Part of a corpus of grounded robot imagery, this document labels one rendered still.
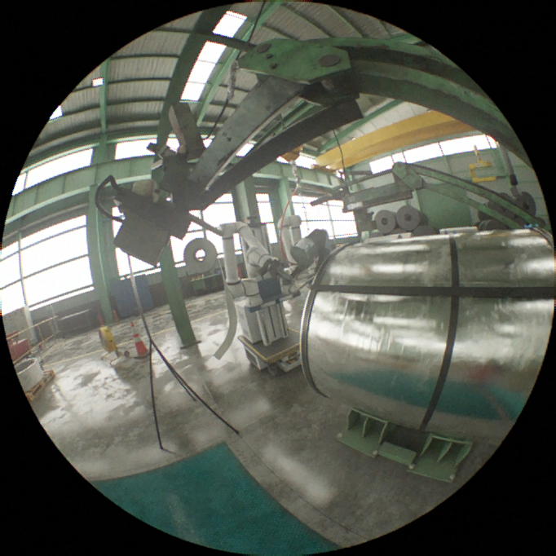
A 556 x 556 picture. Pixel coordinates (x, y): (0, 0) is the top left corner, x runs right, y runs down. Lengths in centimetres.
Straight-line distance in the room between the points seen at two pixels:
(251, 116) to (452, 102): 47
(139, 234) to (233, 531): 161
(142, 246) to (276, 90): 59
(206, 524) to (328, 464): 93
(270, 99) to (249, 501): 184
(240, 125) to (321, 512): 178
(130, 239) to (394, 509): 180
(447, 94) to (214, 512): 193
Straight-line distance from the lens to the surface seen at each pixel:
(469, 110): 48
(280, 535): 142
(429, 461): 158
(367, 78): 46
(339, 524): 140
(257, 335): 240
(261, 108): 54
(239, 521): 149
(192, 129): 100
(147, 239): 67
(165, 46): 1183
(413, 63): 55
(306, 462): 154
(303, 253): 107
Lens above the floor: 139
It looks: 8 degrees down
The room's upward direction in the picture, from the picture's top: 11 degrees counter-clockwise
